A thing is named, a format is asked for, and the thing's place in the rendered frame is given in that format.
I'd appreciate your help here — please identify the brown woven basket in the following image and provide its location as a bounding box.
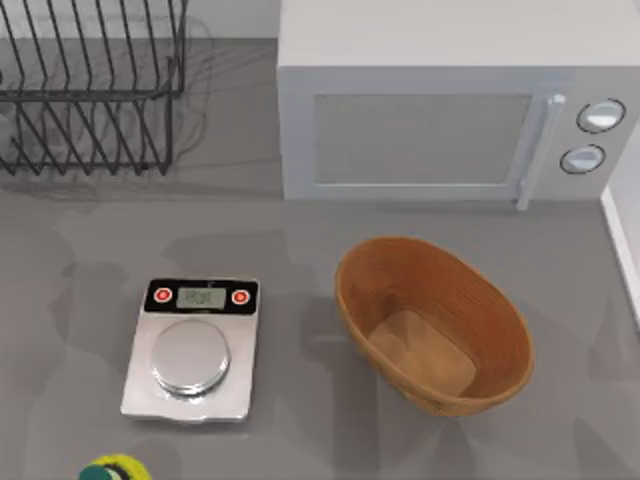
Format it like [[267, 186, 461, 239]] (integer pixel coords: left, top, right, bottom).
[[334, 236, 536, 417]]

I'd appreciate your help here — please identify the large microwave knob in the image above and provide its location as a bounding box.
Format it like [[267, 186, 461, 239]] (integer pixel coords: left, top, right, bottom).
[[576, 98, 627, 134]]

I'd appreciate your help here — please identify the dark wire dish rack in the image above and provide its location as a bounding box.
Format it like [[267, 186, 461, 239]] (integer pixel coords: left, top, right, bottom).
[[0, 0, 189, 177]]

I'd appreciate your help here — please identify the microwave door handle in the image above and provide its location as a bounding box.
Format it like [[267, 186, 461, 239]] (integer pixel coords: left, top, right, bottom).
[[515, 93, 567, 211]]

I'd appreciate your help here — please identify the silver kitchen scale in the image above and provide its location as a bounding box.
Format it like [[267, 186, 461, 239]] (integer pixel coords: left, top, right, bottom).
[[119, 277, 260, 424]]

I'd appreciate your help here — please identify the pale microwave oven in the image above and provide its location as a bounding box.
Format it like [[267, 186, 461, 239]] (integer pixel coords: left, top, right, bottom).
[[275, 0, 640, 211]]

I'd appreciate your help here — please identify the small microwave knob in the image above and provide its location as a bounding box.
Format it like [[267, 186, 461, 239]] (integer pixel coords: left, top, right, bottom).
[[559, 143, 607, 175]]

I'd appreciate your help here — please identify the yellow and green bottle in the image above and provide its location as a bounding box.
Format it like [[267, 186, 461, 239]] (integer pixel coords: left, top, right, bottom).
[[78, 453, 152, 480]]

